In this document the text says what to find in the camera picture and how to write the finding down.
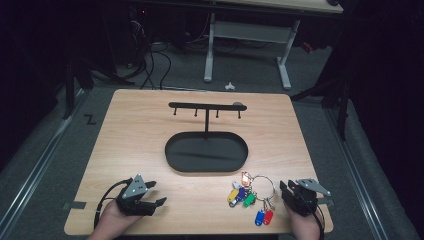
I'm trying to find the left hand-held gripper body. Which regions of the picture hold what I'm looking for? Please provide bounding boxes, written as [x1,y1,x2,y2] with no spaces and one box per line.
[115,173,158,217]

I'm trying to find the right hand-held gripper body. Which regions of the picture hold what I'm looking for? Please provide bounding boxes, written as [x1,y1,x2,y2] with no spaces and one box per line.
[282,177,332,218]

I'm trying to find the person's right hand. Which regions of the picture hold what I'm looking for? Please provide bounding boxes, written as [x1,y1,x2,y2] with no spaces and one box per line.
[285,202,324,240]

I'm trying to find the person's left hand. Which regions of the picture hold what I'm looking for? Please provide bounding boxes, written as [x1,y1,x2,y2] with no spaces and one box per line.
[87,199,143,240]

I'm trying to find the red key tag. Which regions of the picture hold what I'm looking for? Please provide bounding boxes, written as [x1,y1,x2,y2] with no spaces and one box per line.
[262,208,275,226]

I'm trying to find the green key tag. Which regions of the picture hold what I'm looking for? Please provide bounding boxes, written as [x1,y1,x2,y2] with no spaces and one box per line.
[242,192,257,209]

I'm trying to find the bright blue key tag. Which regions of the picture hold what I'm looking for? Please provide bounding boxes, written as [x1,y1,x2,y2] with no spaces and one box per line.
[254,208,266,227]

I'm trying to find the dark blue key tag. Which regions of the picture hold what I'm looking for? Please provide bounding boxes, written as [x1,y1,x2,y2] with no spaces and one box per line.
[235,186,247,203]

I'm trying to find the yellow key tag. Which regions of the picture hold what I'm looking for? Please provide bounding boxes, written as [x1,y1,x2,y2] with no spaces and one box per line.
[227,188,240,205]

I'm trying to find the black key rack with tray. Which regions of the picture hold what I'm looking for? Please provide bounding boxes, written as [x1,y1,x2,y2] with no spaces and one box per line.
[164,101,250,174]

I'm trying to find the black tripod stand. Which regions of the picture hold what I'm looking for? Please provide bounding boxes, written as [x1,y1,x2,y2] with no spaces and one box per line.
[289,74,352,142]
[61,54,136,120]

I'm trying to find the dark computer tower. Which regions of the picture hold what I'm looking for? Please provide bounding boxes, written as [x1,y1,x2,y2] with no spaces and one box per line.
[127,5,153,69]

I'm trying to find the large metal key ring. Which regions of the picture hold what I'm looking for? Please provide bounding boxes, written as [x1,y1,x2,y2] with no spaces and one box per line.
[250,174,277,211]

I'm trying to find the right hand-held gripper black cable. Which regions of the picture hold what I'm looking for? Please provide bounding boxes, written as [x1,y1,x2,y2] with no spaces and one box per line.
[298,191,326,240]

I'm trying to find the hand-held gripper black cable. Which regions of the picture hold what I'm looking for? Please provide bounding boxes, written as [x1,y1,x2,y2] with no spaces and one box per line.
[93,177,134,231]
[298,191,326,240]

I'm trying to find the left hand-held gripper black cable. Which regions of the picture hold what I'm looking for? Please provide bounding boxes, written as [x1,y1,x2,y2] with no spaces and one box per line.
[93,177,134,231]

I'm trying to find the metal floor rail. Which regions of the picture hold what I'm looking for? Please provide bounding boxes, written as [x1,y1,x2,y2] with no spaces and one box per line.
[0,89,88,232]
[323,105,390,240]

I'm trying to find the black floor cables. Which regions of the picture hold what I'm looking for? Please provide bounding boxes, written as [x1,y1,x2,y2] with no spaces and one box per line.
[131,19,173,91]

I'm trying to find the white metal frame desk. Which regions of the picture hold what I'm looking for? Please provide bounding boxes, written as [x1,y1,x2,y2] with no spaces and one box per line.
[202,0,345,91]

